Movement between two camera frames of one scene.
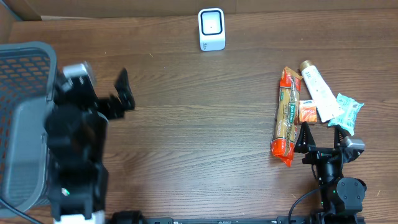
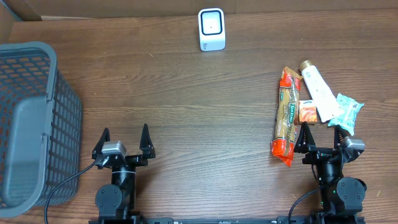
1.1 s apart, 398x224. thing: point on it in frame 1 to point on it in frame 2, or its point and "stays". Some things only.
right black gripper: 305,142 stays
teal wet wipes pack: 350,108 stays
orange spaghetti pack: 284,138 stays
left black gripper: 106,106 to 128,159
